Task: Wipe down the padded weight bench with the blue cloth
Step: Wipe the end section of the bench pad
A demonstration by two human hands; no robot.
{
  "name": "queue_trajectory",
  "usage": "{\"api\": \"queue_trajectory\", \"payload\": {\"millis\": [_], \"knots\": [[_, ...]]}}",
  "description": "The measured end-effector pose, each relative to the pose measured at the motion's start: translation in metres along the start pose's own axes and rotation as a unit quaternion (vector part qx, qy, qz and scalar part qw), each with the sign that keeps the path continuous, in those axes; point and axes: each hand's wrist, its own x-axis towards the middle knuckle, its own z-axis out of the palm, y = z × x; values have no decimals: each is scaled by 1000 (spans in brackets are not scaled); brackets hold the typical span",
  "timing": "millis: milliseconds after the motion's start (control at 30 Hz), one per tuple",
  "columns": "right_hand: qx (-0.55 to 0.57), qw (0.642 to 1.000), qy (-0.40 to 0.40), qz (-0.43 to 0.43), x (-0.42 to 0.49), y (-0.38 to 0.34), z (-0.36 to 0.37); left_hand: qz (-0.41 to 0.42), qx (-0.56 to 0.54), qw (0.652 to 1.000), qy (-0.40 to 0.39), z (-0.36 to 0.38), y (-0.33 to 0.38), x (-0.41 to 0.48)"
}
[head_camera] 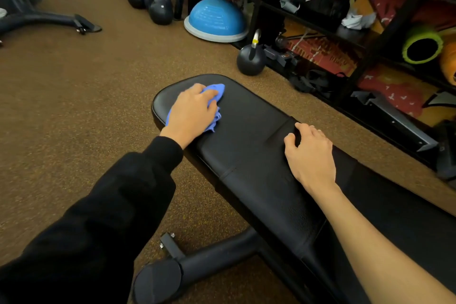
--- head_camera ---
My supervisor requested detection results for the person's left hand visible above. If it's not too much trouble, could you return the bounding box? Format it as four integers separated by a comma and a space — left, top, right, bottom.
159, 83, 219, 150

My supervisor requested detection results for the person's right hand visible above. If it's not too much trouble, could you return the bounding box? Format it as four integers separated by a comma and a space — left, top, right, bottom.
284, 122, 337, 198

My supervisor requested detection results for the blue cleaning cloth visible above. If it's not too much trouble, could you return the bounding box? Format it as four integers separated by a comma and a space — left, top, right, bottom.
165, 83, 226, 133

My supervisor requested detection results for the person's right forearm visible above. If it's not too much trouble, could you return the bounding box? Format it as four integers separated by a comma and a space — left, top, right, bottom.
306, 182, 456, 304

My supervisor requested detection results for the person's left forearm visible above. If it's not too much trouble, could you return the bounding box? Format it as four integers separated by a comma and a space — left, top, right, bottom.
0, 136, 184, 304

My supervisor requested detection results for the black padded weight bench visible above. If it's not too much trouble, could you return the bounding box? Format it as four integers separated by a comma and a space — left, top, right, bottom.
133, 73, 456, 304

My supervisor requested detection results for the blue balance dome trainer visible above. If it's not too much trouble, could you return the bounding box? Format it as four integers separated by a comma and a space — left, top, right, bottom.
184, 0, 249, 43

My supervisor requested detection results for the black bag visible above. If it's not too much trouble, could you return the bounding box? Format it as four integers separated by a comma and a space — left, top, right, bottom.
302, 0, 352, 32

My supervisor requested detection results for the white crumpled cloth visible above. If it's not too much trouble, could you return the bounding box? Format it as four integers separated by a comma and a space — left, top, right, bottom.
341, 9, 377, 30

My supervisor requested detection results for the green foam roller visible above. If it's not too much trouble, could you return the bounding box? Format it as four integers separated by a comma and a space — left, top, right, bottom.
402, 25, 444, 65

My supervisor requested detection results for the black metal storage rack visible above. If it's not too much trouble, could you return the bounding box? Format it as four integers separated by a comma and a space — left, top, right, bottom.
173, 0, 456, 169

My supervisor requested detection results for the orange foam roller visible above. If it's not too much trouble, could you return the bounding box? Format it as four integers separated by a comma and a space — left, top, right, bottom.
438, 38, 456, 86

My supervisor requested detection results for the black kettlebell yellow-banded handle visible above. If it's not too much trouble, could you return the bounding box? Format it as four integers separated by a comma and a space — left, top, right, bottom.
237, 29, 267, 76

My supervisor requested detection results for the black straps bundle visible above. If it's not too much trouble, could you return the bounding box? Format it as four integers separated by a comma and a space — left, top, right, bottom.
288, 70, 347, 95

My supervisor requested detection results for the black cable attachment handle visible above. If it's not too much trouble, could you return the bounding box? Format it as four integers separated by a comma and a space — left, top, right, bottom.
263, 36, 300, 68

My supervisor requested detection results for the grey metal bracket attachment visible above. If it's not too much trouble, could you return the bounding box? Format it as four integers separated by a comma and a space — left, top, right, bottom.
351, 90, 439, 153

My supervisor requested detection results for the grey strap handle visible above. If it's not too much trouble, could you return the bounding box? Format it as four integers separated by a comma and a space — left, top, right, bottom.
279, 0, 318, 14

